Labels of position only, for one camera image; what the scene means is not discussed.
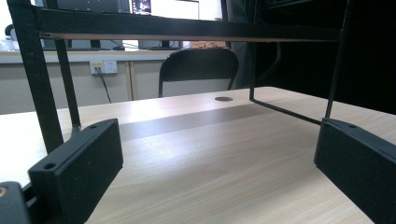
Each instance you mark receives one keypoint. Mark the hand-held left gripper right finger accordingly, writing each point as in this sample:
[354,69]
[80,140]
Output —
[358,161]

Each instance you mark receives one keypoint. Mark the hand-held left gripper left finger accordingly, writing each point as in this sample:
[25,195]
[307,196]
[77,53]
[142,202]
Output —
[81,168]

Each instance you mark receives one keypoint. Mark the black two-tier shelf rack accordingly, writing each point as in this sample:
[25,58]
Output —
[174,28]

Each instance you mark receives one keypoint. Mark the white counter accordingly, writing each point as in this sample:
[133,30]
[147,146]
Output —
[93,56]

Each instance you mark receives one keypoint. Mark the black chair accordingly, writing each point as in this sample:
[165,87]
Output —
[199,63]

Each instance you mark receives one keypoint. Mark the computer monitor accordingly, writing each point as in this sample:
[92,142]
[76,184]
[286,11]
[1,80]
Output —
[168,7]
[93,4]

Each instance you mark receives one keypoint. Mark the white wall socket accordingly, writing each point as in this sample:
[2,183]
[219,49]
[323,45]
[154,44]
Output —
[104,67]

